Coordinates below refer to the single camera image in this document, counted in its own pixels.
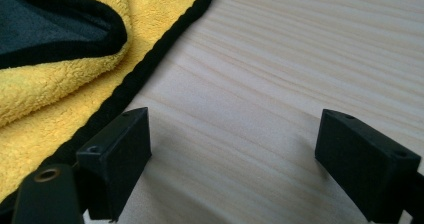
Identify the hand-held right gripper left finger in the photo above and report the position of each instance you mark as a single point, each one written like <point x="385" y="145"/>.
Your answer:
<point x="115" y="164"/>

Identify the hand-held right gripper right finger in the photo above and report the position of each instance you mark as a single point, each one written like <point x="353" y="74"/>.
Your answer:
<point x="363" y="164"/>

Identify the yellow and grey towel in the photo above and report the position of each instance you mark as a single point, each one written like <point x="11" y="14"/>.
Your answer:
<point x="66" y="84"/>

